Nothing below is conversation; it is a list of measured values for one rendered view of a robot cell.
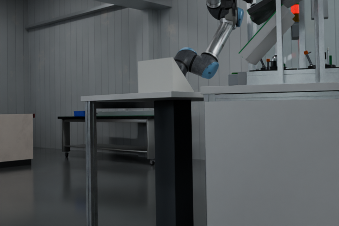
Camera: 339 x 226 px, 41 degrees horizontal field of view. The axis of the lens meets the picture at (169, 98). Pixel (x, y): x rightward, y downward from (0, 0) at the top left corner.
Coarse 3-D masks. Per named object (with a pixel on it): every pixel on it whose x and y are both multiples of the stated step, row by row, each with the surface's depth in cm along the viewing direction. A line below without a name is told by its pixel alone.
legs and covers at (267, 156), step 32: (224, 96) 176; (256, 96) 172; (288, 96) 169; (320, 96) 167; (224, 128) 174; (256, 128) 171; (288, 128) 168; (320, 128) 165; (224, 160) 174; (256, 160) 171; (288, 160) 168; (320, 160) 165; (224, 192) 174; (256, 192) 171; (288, 192) 168; (320, 192) 165; (224, 224) 174; (256, 224) 170; (288, 224) 167; (320, 224) 164
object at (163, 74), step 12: (156, 60) 265; (168, 60) 258; (144, 72) 271; (156, 72) 264; (168, 72) 258; (180, 72) 261; (144, 84) 271; (156, 84) 264; (168, 84) 258; (180, 84) 260
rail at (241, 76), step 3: (240, 72) 231; (243, 72) 230; (246, 72) 230; (240, 75) 231; (243, 75) 230; (246, 75) 230; (240, 78) 231; (243, 78) 230; (246, 78) 230; (240, 81) 231; (243, 81) 230; (246, 81) 230; (240, 84) 231; (243, 84) 230; (246, 84) 230
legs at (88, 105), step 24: (168, 120) 261; (96, 144) 257; (168, 144) 261; (96, 168) 256; (168, 168) 261; (192, 168) 269; (96, 192) 255; (168, 192) 260; (192, 192) 268; (96, 216) 255; (168, 216) 260; (192, 216) 268
